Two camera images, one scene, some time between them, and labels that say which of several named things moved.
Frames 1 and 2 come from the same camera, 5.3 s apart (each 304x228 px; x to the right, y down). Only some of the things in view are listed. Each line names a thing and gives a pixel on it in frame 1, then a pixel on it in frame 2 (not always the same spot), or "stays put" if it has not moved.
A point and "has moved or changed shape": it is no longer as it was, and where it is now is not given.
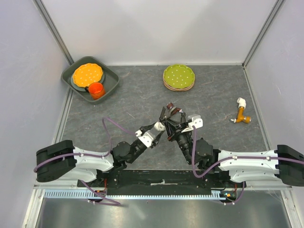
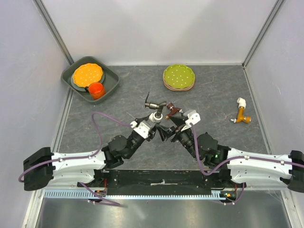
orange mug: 96,90 stays put
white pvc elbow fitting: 159,126 has moved or changed shape
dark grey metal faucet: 165,114 -> 152,104
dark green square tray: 90,80 stays put
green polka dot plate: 178,75 stays put
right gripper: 173,131 stays put
